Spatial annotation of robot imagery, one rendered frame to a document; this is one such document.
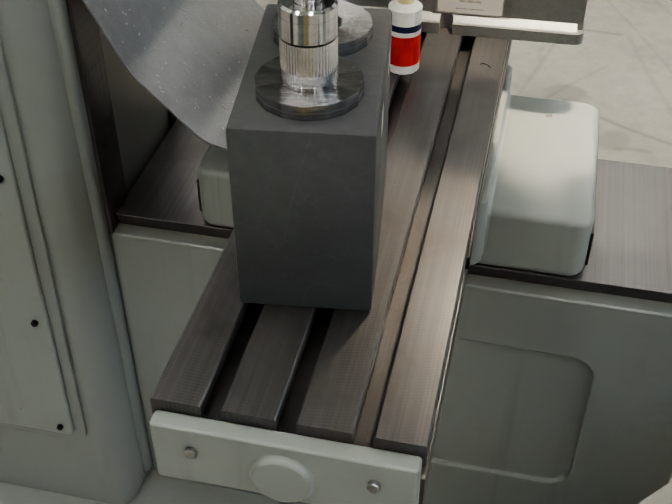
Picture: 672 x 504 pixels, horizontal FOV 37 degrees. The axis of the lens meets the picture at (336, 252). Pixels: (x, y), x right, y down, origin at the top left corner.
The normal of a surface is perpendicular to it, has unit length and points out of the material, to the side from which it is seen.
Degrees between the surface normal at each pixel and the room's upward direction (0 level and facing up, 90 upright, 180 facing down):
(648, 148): 0
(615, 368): 90
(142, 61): 52
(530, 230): 90
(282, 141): 90
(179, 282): 90
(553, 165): 0
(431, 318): 0
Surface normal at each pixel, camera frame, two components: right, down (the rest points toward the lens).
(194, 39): 0.69, -0.43
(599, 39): 0.00, -0.77
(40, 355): -0.22, 0.60
